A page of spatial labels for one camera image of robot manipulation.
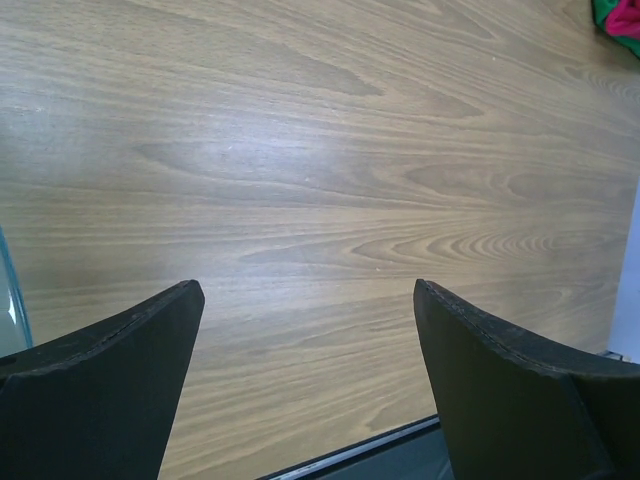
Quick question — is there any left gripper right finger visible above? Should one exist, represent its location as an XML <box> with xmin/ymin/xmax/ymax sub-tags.
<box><xmin>413</xmin><ymin>280</ymin><xmax>639</xmax><ymax>479</ymax></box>

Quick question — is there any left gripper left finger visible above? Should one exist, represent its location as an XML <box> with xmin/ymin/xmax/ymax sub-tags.
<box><xmin>1</xmin><ymin>280</ymin><xmax>205</xmax><ymax>479</ymax></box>

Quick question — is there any clear plastic bin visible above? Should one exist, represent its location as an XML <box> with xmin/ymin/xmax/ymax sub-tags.
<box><xmin>0</xmin><ymin>232</ymin><xmax>33</xmax><ymax>357</ymax></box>

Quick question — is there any folded red t shirt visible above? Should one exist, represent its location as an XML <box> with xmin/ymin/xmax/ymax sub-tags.
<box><xmin>605</xmin><ymin>0</ymin><xmax>639</xmax><ymax>40</ymax></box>

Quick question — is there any folded green t shirt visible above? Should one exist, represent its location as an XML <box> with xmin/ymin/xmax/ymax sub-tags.
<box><xmin>591</xmin><ymin>0</ymin><xmax>639</xmax><ymax>57</ymax></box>

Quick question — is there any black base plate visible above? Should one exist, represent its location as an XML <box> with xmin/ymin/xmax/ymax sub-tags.
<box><xmin>265</xmin><ymin>415</ymin><xmax>454</xmax><ymax>480</ymax></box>

